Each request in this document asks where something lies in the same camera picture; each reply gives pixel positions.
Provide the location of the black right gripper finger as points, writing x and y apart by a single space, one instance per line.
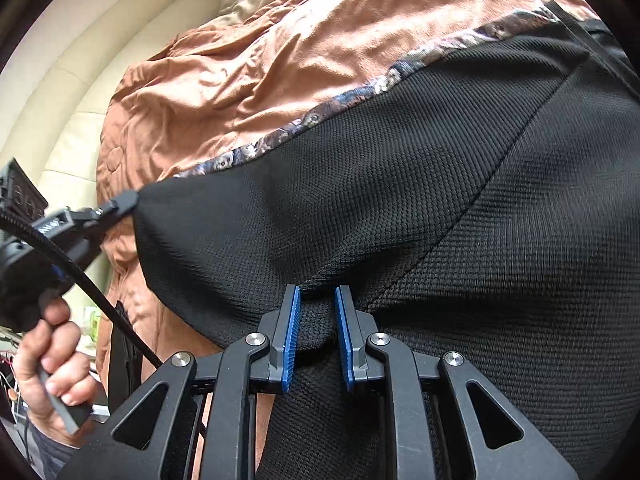
119 206

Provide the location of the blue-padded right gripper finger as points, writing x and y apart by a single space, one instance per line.
272 368
361 344

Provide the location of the black mesh t-shirt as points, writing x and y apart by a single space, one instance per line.
487 202

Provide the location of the person's left hand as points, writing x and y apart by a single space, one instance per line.
47 363

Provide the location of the cream padded headboard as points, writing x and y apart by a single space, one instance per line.
57 85

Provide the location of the brown bed cover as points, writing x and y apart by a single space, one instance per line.
223 86

